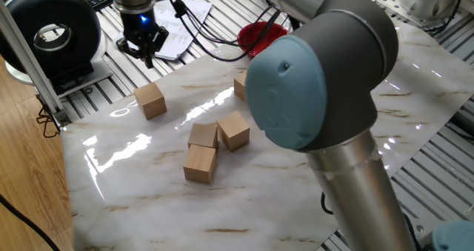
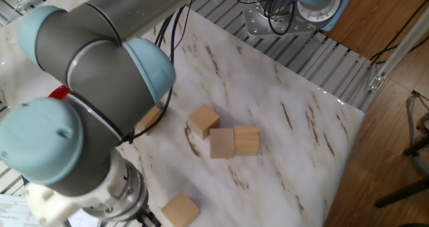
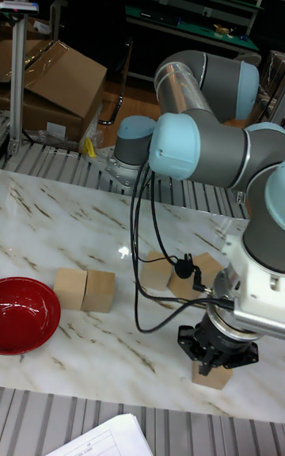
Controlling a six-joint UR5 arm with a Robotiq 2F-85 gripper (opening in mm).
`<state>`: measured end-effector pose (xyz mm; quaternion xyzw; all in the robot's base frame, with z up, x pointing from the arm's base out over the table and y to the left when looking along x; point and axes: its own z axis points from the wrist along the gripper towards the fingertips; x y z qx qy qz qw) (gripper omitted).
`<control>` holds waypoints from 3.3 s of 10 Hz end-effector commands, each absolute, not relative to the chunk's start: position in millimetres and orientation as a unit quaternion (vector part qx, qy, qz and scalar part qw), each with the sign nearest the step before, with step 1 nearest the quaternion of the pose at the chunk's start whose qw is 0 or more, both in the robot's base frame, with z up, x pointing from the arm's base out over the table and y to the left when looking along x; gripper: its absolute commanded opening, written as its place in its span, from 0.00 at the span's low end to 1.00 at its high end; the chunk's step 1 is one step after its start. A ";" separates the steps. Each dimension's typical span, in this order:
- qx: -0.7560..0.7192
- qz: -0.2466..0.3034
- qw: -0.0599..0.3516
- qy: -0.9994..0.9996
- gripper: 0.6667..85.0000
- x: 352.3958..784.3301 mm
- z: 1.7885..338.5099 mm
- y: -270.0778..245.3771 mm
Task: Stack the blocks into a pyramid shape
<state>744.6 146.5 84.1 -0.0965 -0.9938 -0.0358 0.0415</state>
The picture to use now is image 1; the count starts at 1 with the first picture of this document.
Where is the white marble pattern board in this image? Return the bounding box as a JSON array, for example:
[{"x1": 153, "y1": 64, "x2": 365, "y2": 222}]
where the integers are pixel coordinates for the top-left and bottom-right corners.
[{"x1": 60, "y1": 19, "x2": 474, "y2": 251}]

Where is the light wooden cube block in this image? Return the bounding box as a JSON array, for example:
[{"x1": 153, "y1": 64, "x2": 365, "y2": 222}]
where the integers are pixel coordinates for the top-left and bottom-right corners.
[
  {"x1": 133, "y1": 81, "x2": 168, "y2": 121},
  {"x1": 182, "y1": 144, "x2": 218, "y2": 185},
  {"x1": 216, "y1": 111, "x2": 251, "y2": 153},
  {"x1": 233, "y1": 71, "x2": 248, "y2": 102},
  {"x1": 187, "y1": 122, "x2": 219, "y2": 150}
]

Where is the thick black floor cable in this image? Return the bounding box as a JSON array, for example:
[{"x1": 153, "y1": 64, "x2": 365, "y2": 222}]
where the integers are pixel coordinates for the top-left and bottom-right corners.
[{"x1": 0, "y1": 192, "x2": 62, "y2": 251}]

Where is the thin black hanging cable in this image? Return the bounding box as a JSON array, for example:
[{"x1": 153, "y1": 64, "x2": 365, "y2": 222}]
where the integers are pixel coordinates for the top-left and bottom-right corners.
[{"x1": 35, "y1": 95, "x2": 62, "y2": 139}]

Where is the black wrist cable with plug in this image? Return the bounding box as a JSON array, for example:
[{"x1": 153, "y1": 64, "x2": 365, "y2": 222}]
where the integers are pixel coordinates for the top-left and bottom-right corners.
[{"x1": 158, "y1": 0, "x2": 282, "y2": 63}]

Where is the black ring shaped device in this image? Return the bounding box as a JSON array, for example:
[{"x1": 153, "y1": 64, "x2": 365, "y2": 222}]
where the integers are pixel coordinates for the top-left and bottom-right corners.
[{"x1": 0, "y1": 0, "x2": 114, "y2": 98}]

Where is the aluminium frame profile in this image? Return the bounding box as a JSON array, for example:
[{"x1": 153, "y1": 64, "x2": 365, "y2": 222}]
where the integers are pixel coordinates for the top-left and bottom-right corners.
[{"x1": 0, "y1": 0, "x2": 72, "y2": 129}]

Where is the white printed paper stack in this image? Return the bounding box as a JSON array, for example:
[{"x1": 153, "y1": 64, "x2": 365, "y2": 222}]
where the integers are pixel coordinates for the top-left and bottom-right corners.
[{"x1": 113, "y1": 0, "x2": 213, "y2": 61}]

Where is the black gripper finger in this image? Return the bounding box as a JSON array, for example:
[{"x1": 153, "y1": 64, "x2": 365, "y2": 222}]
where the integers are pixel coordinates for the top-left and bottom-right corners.
[
  {"x1": 116, "y1": 38, "x2": 151, "y2": 70},
  {"x1": 147, "y1": 28, "x2": 170, "y2": 70}
]

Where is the red glossy bowl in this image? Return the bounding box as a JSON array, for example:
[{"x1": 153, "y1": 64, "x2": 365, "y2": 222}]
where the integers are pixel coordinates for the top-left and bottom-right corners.
[{"x1": 236, "y1": 21, "x2": 289, "y2": 58}]

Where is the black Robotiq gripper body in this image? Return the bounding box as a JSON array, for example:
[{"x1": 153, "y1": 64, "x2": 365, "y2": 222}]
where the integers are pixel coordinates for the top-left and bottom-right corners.
[{"x1": 120, "y1": 8, "x2": 159, "y2": 53}]

